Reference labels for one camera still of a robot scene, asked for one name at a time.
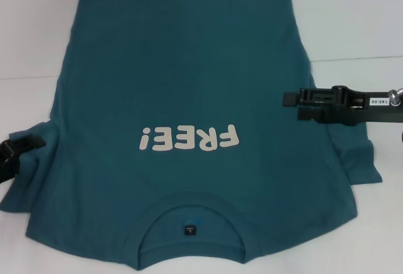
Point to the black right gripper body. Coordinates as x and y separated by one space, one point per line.
346 110

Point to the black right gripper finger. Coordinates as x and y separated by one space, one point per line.
310 115
292 99

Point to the teal blue FREE t-shirt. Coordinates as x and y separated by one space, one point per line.
189 82

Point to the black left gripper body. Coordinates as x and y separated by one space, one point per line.
5 151

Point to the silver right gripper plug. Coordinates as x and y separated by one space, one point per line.
396 95

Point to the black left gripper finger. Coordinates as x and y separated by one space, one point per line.
28 145
9 171

